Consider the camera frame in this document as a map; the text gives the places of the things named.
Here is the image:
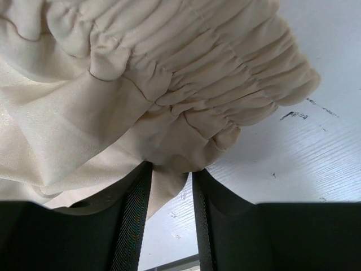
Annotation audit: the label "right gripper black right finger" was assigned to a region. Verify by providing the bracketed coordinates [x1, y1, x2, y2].
[192, 170, 360, 270]

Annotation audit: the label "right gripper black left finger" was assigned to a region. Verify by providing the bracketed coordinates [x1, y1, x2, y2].
[1, 162, 152, 270]

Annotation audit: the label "beige trousers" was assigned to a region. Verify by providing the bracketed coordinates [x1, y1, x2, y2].
[1, 1, 320, 216]

